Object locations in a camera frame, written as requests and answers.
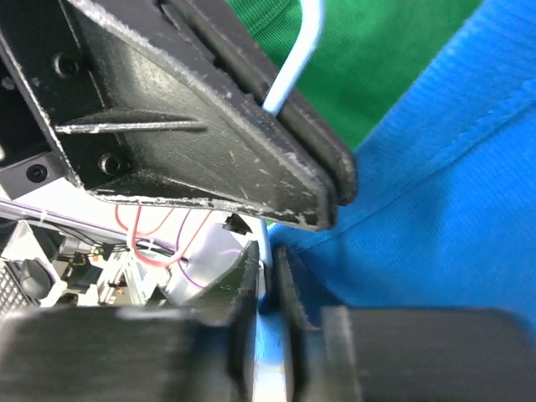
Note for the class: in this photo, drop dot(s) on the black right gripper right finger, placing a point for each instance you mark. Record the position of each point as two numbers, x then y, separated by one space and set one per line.
338 353

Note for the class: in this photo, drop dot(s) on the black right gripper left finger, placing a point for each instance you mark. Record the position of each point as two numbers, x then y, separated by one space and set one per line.
199 352

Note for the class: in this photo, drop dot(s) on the light blue wire hanger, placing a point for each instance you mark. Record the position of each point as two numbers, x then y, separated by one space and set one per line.
269 382

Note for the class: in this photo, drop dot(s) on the blue tank top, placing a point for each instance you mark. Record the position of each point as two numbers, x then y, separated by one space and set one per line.
445 214

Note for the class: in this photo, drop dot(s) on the green tank top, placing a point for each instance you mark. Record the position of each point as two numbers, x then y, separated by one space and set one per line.
369 54

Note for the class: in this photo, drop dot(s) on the pink wire hanger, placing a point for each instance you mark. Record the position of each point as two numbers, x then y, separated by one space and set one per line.
179 252
151 219

